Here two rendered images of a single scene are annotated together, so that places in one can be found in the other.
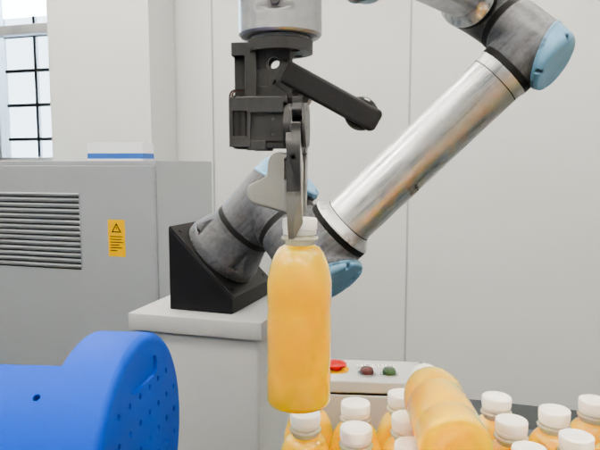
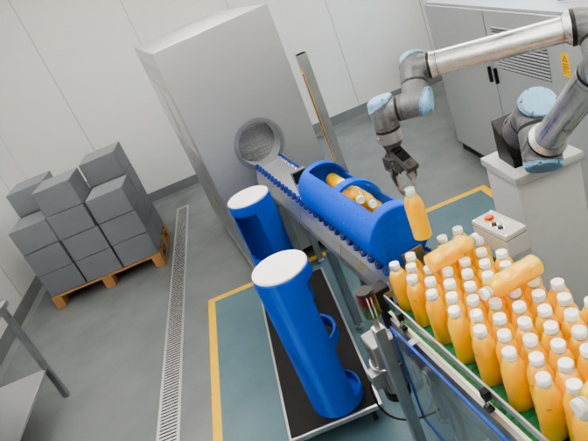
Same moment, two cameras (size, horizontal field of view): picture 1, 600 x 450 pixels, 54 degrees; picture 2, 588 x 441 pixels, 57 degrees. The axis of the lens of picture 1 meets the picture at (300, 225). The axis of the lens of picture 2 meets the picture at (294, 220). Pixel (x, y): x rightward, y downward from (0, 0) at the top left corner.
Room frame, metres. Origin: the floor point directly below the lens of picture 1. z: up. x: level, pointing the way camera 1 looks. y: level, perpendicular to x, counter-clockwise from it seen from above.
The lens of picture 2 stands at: (-0.26, -1.61, 2.28)
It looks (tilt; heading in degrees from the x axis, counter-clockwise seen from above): 25 degrees down; 74
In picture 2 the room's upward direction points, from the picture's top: 23 degrees counter-clockwise
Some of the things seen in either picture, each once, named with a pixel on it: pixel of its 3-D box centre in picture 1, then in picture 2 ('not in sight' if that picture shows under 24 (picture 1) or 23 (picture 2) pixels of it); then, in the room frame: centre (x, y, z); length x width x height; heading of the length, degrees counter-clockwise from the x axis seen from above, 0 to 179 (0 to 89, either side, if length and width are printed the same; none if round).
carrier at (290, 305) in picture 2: not in sight; (311, 337); (0.21, 0.59, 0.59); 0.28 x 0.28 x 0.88
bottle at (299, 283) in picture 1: (299, 318); (416, 214); (0.65, 0.00, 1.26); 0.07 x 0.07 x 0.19
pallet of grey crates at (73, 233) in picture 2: not in sight; (89, 223); (-0.67, 4.22, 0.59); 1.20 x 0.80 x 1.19; 164
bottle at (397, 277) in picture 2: not in sight; (402, 286); (0.50, 0.01, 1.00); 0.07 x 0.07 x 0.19
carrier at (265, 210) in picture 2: not in sight; (273, 252); (0.42, 1.59, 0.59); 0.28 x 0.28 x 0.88
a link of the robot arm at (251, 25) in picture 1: (279, 20); (388, 136); (0.65, 0.02, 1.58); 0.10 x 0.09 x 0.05; 175
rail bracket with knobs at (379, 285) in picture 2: not in sight; (381, 296); (0.44, 0.09, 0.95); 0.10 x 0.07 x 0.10; 175
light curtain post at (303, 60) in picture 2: not in sight; (343, 173); (1.10, 1.58, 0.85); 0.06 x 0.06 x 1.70; 85
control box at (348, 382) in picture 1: (366, 398); (500, 233); (0.92, -0.11, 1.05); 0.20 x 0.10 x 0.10; 85
